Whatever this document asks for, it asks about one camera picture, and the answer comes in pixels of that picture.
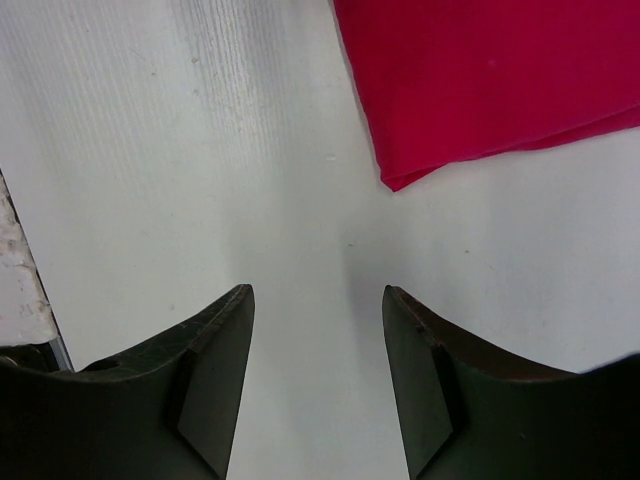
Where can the red t shirt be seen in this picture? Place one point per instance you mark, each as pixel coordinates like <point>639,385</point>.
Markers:
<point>442,82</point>

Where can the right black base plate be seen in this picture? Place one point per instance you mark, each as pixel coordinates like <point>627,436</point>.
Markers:
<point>51,356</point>

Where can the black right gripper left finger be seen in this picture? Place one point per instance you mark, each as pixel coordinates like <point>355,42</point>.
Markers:
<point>165,408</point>

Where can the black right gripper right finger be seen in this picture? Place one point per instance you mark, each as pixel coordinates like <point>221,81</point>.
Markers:
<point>469,409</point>

